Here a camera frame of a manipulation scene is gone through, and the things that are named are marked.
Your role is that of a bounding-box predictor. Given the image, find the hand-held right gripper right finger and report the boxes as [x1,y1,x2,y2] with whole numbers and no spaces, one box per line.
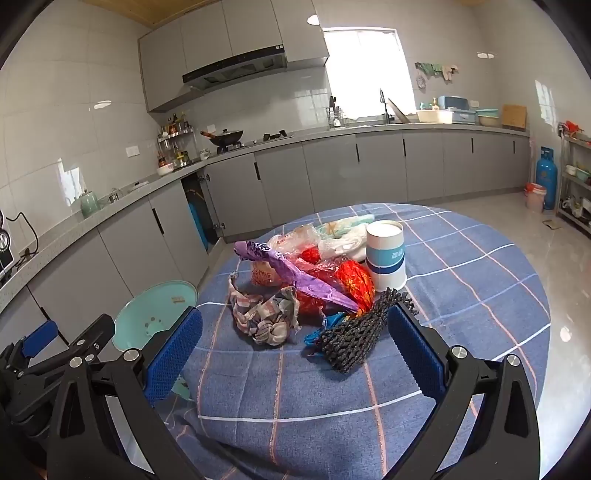
[387,305,542,480]

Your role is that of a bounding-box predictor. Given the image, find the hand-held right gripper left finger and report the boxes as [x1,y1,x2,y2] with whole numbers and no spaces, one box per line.
[46,305,204,480]

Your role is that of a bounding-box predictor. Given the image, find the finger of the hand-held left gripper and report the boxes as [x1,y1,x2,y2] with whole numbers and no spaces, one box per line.
[18,320,60,370]
[68,314,116,365]

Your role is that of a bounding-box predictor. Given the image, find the teal trash bin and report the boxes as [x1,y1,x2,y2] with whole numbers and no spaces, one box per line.
[112,279,199,401]

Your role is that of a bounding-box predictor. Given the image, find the black foam net sleeve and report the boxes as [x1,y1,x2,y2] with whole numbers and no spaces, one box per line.
[320,287,419,374]

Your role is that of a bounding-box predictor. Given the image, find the red foil wrapper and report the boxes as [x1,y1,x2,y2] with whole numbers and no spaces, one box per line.
[295,258,376,320]

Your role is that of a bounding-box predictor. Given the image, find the small blue foil wrapper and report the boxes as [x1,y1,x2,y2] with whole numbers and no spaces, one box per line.
[303,311,347,356]

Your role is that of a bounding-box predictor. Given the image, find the plaid cloth scrap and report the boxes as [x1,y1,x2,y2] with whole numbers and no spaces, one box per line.
[228,273,301,347]

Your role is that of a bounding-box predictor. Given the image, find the clear red-printed plastic bag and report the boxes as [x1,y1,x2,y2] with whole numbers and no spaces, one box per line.
[250,224,324,289]

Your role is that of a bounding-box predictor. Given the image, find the white plastic bag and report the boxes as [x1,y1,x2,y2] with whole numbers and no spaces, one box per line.
[318,213,377,261]

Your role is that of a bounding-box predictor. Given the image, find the purple foil wrapper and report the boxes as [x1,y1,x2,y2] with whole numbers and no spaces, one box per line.
[235,241,360,315]

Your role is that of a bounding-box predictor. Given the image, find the black and white microwave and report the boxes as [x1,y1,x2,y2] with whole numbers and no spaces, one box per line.
[0,210,14,282]

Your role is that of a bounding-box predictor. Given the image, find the blue plaid tablecloth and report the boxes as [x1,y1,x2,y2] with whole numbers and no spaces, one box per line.
[164,203,552,480]

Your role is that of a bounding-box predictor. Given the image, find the green kettle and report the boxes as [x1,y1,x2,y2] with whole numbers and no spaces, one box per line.
[79,189,103,219]

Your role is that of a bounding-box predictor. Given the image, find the pink plastic bin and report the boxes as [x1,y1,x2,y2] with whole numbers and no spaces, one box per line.
[525,182,548,214]

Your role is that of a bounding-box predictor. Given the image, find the grey kitchen base cabinets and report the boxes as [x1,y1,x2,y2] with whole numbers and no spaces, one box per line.
[0,127,532,365]

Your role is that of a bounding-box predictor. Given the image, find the metal spice rack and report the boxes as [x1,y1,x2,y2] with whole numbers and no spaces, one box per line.
[156,111,192,169]

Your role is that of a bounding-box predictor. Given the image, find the blue gas cylinder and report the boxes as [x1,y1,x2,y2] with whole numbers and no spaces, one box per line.
[534,145,558,210]

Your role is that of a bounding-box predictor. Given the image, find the black wok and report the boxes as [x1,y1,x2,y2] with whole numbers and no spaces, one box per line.
[200,129,245,147]

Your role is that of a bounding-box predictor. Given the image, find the group of seasoning bottles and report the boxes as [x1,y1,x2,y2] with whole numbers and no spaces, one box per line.
[157,112,191,167]

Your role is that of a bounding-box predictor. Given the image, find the metal storage shelf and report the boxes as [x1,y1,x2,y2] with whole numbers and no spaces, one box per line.
[555,121,591,230]

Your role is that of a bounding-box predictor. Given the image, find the white basin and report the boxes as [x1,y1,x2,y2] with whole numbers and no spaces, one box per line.
[416,109,454,124]

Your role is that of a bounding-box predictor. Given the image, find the black gas stove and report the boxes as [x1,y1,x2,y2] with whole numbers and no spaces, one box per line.
[210,131,295,155]

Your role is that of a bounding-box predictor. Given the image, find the grey leaning tray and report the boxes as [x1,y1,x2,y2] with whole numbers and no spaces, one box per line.
[387,98,411,124]

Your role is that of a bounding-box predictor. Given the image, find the light blue storage box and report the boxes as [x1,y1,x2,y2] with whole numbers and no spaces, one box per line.
[438,95,478,125]

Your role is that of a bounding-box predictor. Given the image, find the wooden cutting board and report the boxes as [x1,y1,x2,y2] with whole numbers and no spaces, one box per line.
[501,104,528,130]

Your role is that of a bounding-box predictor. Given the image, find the bright kitchen window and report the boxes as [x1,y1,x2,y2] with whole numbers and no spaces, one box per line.
[322,28,416,124]

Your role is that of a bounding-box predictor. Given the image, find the hanging kitchen cloths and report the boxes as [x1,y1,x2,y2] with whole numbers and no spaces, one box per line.
[414,61,462,88]

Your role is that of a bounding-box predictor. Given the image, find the black range hood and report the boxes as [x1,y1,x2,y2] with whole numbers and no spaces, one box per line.
[181,45,288,92]

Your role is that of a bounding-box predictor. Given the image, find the grey upper kitchen cabinets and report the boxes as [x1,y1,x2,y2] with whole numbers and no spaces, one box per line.
[137,0,331,113]

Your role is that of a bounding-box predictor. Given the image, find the black power cable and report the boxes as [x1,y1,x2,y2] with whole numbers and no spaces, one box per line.
[7,211,42,268]

